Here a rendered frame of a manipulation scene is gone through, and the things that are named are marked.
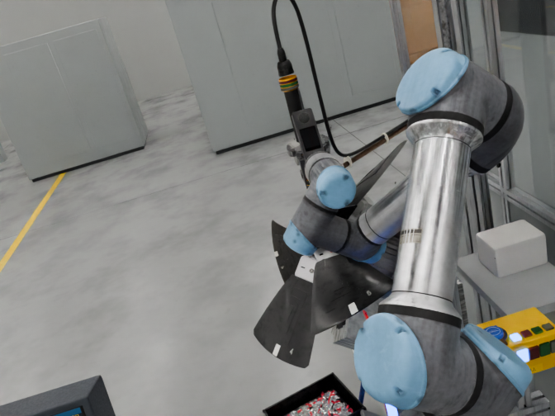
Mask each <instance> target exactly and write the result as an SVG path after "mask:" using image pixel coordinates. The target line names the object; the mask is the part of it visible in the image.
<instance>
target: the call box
mask: <svg viewBox="0 0 555 416"><path fill-rule="evenodd" d="M546 323H550V324H551V325H552V326H553V327H554V329H552V330H549V331H546V330H545V329H543V328H542V324H546ZM495 325H496V326H497V327H499V328H501V329H502V330H503V333H504V337H503V339H504V340H505V341H506V342H507V343H508V345H507V347H509V348H510V349H511V350H512V351H514V352H515V353H516V354H517V352H518V351H520V350H523V349H526V348H527V349H528V348H529V347H533V346H536V345H539V344H541V343H545V342H550V341H552V340H554V339H555V324H554V323H552V322H551V321H550V320H549V319H548V318H547V317H546V316H545V315H543V314H542V313H541V312H540V311H539V310H538V309H537V308H535V307H532V308H529V309H526V310H522V311H520V312H516V313H513V314H509V315H506V316H504V317H501V318H498V319H493V320H491V321H488V322H485V323H483V324H478V325H477V326H478V327H480V328H482V329H485V328H487V327H490V326H495ZM537 326H539V327H540V328H541V329H542V330H543V333H539V334H534V333H533V332H532V331H531V328H534V327H537ZM526 329H528V330H529V331H530V332H531V333H532V334H533V336H531V337H528V338H524V337H523V336H522V335H521V334H520V332H521V331H524V330H526ZM514 333H518V335H519V336H520V337H521V338H522V339H521V340H518V341H515V342H514V341H513V340H512V339H511V338H510V335H511V334H514ZM526 364H527V365H528V366H529V368H530V370H531V371H532V374H534V373H536V372H539V371H544V370H547V369H549V368H552V367H555V353H551V354H549V355H547V356H544V357H539V358H536V359H533V360H531V361H530V360H529V361H528V362H526Z"/></svg>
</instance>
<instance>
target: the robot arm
mask: <svg viewBox="0 0 555 416"><path fill-rule="evenodd" d="M396 104H397V106H398V107H399V109H400V110H401V112H402V113H403V114H405V115H408V123H407V128H406V137H407V139H408V140H409V141H410V142H411V143H412V144H413V145H414V150H413V155H412V161H411V166H410V175H408V176H407V177H406V178H405V179H404V180H402V181H401V182H400V183H399V184H397V185H396V186H395V187H394V188H393V189H391V190H390V191H389V192H388V193H387V194H386V195H385V196H384V197H383V198H381V199H380V200H379V201H378V202H377V203H375V204H374V205H373V206H372V207H370V208H369V209H368V210H367V211H366V212H364V213H363V214H362V215H360V216H359V217H358V218H357V219H356V220H355V221H350V220H346V219H344V218H341V217H338V216H337V215H336V214H337V212H338V210H339V209H341V208H344V207H345V206H347V205H348V204H350V203H351V202H352V200H353V199H354V197H355V194H356V185H355V182H354V179H353V178H352V176H351V174H350V172H349V171H348V170H347V169H346V168H344V165H341V164H340V163H339V162H338V160H337V159H336V158H335V157H334V156H332V155H331V154H330V152H329V151H328V152H327V149H328V148H329V146H330V141H329V137H328V136H325V135H320V133H319V131H318V128H317V124H316V122H315V117H314V114H313V111H312V109H311V108H307V109H304V110H300V111H295V112H293V113H292V121H293V124H294V127H295V130H296V134H297V138H298V140H299V143H298V142H297V141H296V140H295V139H291V141H290V142H289V143H288V144H287V153H288V155H289V156H290V157H293V158H294V160H295V163H296V165H297V166H299V163H300V166H301V169H300V173H301V178H302V180H303V181H304V183H305V184H306V185H308V184H310V186H309V187H308V189H307V191H306V193H305V195H304V197H303V198H302V200H301V203H300V205H299V206H298V207H297V209H296V212H295V214H294V216H293V217H292V219H291V220H290V221H289V222H290V223H289V225H288V227H287V229H286V231H285V234H284V235H283V240H284V242H285V243H286V245H287V246H288V247H289V248H291V249H292V250H294V251H295V252H297V253H299V254H302V255H305V256H307V255H308V256H311V255H313V254H314V252H315V251H316V250H317V249H318V248H323V249H325V250H328V251H331V252H334V253H338V254H341V255H343V256H345V257H348V258H352V259H353V260H355V261H358V262H366V263H375V262H377V261H379V260H380V259H381V258H382V255H383V254H384V253H385V251H386V247H387V240H388V239H390V238H391V237H393V236H394V235H395V234H397V233H398V232H399V231H401V236H400V242H399V247H398V253H397V258H396V268H395V274H394V279H393V285H392V290H391V294H390V295H389V296H388V297H387V298H386V299H385V300H383V301H381V302H380V303H379V306H378V311H377V314H375V315H373V316H371V317H369V318H368V319H366V321H365V322H364V323H363V328H360V329H359V331H358V334H357V337H356V340H355V344H354V353H353V356H354V365H355V369H356V372H357V376H358V379H359V380H360V381H361V382H362V386H363V388H364V389H365V390H366V392H367V393H368V394H369V395H370V396H371V397H373V398H374V399H375V400H377V401H379V402H381V403H384V404H389V405H391V406H393V407H395V408H397V409H404V411H403V412H402V413H401V414H399V415H398V416H508V415H509V413H510V412H511V410H512V409H513V408H514V407H515V405H516V404H517V402H518V401H519V399H520V398H521V397H524V392H525V391H526V389H527V388H528V386H529V384H530V382H531V380H532V378H533V376H532V371H531V370H530V368H529V366H528V365H527V364H526V363H525V362H524V361H523V360H522V359H521V358H520V357H519V356H518V355H517V354H516V353H515V352H514V351H512V350H511V349H510V348H509V347H507V346H506V345H505V344H504V343H503V342H502V341H500V340H499V339H498V338H496V337H494V336H493V335H491V334H490V333H488V332H487V331H486V330H484V329H482V328H480V327H478V326H476V325H475V324H467V325H466V326H465V327H464V328H463V329H461V324H462V317H461V316H460V314H459V313H458V312H457V311H456V310H455V308H454V307H453V292H454V285H455V278H456V271H457V265H458V252H459V245H460V238H461V231H462V224H463V212H464V205H465V198H466V191H467V180H468V179H469V178H470V177H472V176H473V175H474V174H481V175H483V174H485V173H487V172H488V171H490V170H491V169H492V168H494V167H495V166H496V165H497V164H498V163H499V162H501V161H502V160H503V159H504V158H505V156H506V155H507V154H508V153H509V152H510V151H511V150H512V149H513V147H514V146H515V144H516V142H517V140H518V138H519V136H520V134H521V132H522V129H523V126H524V105H523V102H522V100H521V98H520V96H519V94H518V93H517V92H516V91H515V89H514V88H513V87H511V86H510V85H509V84H508V83H506V82H504V81H502V80H500V79H499V78H497V77H496V76H494V75H493V74H491V73H489V72H487V71H486V70H485V69H483V68H481V67H480V66H478V65H477V64H475V63H473V62H472V61H471V60H469V59H468V57H467V56H466V55H464V54H459V53H457V52H455V51H453V50H451V49H448V48H438V49H435V50H431V51H430V52H428V53H426V54H424V55H423V56H421V57H420V58H419V59H417V60H416V61H415V62H414V63H413V65H412V66H411V67H410V68H409V69H408V71H407V72H406V74H405V75H404V77H403V79H402V80H401V82H400V85H399V87H398V89H397V92H396ZM306 178H307V180H308V181H309V182H308V181H307V180H306Z"/></svg>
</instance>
